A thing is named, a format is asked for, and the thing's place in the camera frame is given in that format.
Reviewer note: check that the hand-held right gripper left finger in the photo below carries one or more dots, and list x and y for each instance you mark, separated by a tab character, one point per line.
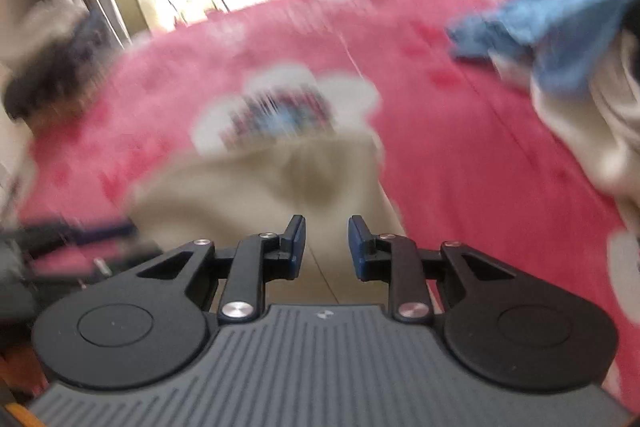
298	247

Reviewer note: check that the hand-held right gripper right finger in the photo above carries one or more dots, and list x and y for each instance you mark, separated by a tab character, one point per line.
356	247

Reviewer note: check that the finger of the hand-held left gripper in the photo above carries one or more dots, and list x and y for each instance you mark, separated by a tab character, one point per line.
100	231
125	262

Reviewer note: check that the beige zip jacket black trim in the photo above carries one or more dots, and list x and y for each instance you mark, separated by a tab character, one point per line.
240	187

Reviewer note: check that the stack of folded clothes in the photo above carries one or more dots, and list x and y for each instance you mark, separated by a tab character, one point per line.
55	67

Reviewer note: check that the pink floral bedspread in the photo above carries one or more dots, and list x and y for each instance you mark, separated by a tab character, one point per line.
425	117

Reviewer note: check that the white garment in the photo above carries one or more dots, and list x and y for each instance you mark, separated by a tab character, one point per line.
590	132

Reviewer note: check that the blue cloth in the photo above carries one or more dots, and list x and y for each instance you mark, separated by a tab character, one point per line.
565	27

